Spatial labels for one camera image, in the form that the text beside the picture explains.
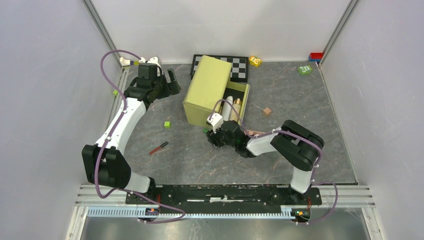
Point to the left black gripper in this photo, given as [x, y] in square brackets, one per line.
[171, 88]

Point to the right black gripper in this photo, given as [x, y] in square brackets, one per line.
[213, 139]

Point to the white bottle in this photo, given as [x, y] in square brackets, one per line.
[227, 108]

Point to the beige foundation bottle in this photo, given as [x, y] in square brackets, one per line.
[235, 112]

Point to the green makeup organizer box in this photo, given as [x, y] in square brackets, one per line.
[212, 82]

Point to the red black pencil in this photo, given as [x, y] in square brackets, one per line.
[158, 147]

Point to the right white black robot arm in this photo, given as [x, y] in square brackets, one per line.
[299, 146]

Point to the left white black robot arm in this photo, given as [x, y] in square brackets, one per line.
[104, 161]

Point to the eyeshadow palette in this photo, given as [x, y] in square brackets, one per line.
[254, 133]

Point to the small green cube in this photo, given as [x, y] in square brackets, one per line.
[167, 124]

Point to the white toy piece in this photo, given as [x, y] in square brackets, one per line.
[125, 62]

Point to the brown wooden cube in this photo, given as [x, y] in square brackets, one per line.
[266, 111]

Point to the black white checkerboard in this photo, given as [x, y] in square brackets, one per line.
[239, 66]

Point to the yellow toy block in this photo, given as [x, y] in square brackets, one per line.
[255, 61]

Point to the green number block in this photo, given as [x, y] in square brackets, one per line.
[304, 70]

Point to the red blue blocks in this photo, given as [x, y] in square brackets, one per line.
[315, 56]

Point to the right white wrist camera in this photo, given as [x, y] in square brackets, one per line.
[215, 121]

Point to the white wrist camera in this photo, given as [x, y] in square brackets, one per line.
[215, 121]
[153, 60]

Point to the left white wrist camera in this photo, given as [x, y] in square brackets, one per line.
[153, 60]

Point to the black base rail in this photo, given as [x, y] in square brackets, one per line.
[172, 202]

